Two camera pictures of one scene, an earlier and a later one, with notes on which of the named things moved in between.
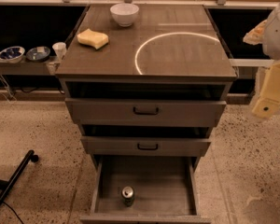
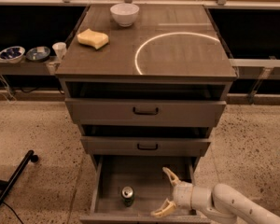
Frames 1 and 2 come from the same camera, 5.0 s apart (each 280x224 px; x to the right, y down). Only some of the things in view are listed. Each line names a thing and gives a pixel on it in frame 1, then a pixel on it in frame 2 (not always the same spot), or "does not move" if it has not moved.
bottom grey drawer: (145, 189) does not move
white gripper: (277, 35) -> (181, 192)
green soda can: (128, 194) does not move
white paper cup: (60, 48) does not move
